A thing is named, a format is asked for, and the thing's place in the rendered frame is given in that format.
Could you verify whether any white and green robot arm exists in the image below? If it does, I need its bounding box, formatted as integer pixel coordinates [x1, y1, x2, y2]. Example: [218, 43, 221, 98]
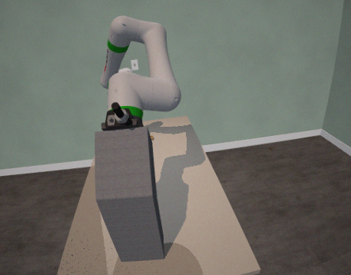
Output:
[100, 16, 181, 131]

